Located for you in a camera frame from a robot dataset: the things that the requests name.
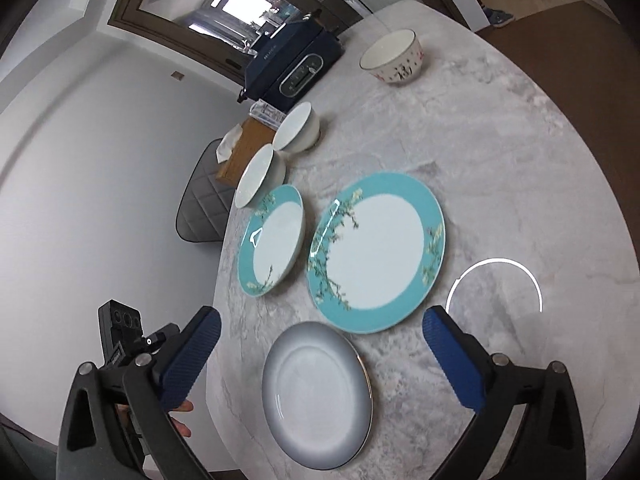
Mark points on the large teal floral plate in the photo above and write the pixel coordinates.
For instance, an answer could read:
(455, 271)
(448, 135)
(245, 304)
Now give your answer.
(370, 250)

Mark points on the grey quilted chair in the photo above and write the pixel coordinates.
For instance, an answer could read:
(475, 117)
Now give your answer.
(200, 200)

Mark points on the white bowl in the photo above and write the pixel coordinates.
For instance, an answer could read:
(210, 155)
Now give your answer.
(255, 175)
(295, 125)

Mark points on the red-rimmed patterned bowl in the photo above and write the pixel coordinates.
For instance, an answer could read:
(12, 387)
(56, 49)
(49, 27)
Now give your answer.
(395, 67)

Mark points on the person's left hand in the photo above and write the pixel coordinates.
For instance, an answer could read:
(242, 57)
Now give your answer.
(181, 429)

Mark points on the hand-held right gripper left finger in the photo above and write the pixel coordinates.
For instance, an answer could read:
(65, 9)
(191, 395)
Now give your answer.
(192, 360)

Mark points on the wooden tissue box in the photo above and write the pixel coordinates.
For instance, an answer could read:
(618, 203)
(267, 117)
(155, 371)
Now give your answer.
(245, 147)

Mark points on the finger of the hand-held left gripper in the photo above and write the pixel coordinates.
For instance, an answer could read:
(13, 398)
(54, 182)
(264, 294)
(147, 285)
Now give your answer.
(162, 336)

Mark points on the blue shoe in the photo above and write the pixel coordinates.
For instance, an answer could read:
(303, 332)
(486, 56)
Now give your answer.
(495, 16)

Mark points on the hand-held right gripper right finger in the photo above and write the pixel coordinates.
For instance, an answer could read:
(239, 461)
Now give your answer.
(452, 365)

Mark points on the small teal floral plate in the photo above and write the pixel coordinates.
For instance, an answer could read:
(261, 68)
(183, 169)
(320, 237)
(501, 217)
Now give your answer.
(275, 245)

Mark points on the white tissue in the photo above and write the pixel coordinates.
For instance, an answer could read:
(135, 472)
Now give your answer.
(227, 145)

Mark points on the grey plate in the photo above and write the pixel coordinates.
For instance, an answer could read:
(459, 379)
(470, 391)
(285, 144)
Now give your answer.
(315, 395)

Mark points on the dark blue kitchen appliance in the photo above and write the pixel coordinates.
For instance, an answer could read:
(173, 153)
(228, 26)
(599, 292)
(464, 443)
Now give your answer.
(280, 65)

